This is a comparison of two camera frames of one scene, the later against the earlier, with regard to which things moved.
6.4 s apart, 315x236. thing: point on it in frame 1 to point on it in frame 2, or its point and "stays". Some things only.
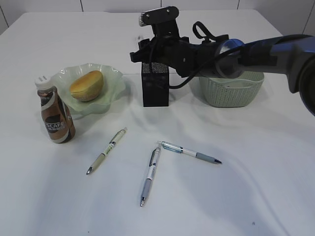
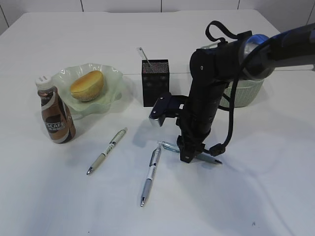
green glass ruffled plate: x=113 y=87 stays
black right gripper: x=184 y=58 to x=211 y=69
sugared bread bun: x=88 y=86 stays
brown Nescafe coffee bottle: x=58 y=119 stays
